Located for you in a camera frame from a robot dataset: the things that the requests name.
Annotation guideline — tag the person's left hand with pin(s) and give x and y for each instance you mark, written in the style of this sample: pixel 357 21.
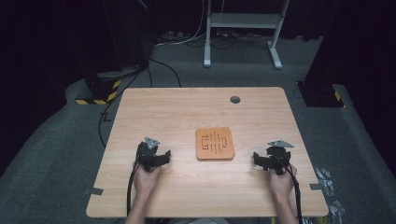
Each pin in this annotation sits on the person's left hand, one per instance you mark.
pixel 145 182

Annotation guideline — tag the grey tape piece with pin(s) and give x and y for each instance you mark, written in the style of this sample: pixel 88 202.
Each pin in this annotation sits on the grey tape piece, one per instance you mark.
pixel 93 190
pixel 317 186

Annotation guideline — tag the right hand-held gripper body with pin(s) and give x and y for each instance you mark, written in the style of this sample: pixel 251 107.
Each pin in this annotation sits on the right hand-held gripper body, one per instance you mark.
pixel 278 157

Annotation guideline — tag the person's right hand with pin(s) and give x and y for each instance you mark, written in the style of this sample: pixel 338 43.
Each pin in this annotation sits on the person's right hand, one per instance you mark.
pixel 281 185

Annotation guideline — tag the black stand with striped base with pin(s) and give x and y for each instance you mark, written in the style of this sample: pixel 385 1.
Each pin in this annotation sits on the black stand with striped base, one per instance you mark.
pixel 99 90

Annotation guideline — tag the power strip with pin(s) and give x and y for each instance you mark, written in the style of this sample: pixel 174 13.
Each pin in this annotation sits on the power strip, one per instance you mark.
pixel 169 35

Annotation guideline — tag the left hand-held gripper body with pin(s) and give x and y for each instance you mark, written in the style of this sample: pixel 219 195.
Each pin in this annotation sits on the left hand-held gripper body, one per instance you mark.
pixel 146 155

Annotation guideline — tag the white metal stand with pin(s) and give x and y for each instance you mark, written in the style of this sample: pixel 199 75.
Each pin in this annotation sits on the white metal stand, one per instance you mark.
pixel 243 20

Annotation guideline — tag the black stand with yellow mark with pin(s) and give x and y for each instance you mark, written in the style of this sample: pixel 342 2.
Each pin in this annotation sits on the black stand with yellow mark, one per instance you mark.
pixel 320 93

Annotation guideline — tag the wooden board with cutouts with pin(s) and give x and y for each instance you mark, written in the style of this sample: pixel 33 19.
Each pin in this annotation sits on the wooden board with cutouts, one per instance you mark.
pixel 214 143
pixel 214 159

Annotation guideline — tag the crumpled silver tape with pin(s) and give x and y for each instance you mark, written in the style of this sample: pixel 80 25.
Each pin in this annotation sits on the crumpled silver tape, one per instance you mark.
pixel 325 182

